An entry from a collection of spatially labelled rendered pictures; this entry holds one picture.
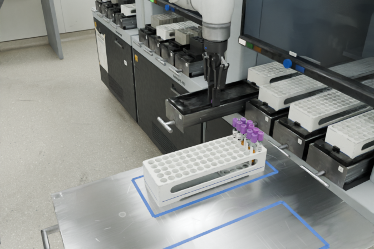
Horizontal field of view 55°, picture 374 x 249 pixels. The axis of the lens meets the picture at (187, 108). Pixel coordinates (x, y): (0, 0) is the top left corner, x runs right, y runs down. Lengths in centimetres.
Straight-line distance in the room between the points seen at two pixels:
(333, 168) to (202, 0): 61
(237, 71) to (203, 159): 67
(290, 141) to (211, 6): 48
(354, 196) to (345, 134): 17
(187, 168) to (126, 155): 158
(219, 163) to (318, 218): 25
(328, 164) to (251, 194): 30
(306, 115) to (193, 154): 41
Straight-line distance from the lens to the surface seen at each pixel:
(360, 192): 111
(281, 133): 120
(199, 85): 158
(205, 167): 86
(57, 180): 230
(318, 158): 111
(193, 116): 122
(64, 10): 467
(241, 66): 145
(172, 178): 83
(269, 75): 138
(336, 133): 109
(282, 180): 94
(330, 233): 84
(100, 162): 238
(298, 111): 117
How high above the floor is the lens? 141
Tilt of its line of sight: 29 degrees down
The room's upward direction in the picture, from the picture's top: straight up
